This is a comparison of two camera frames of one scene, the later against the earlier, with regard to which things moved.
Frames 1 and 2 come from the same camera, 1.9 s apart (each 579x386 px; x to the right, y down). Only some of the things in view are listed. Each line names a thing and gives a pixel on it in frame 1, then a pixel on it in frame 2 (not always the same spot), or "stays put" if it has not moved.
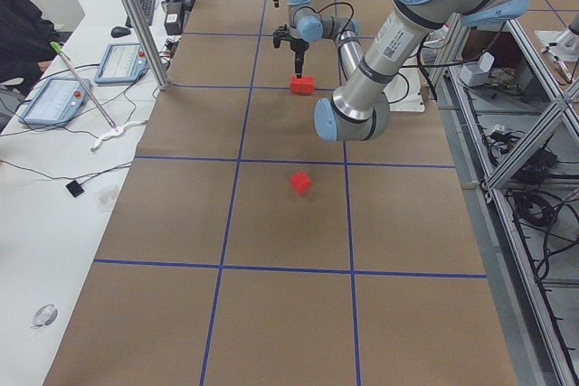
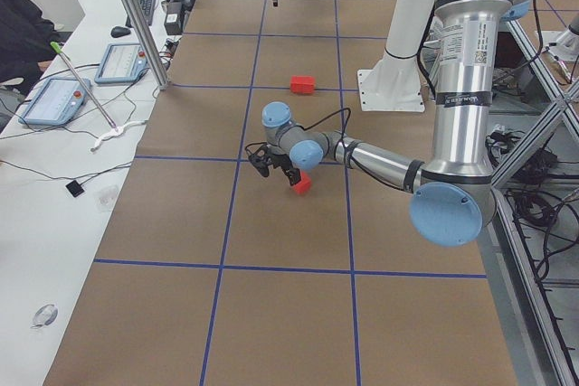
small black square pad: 74,188 stays put
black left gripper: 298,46 -> 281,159
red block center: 308,84 stays put
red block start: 297,85 stays put
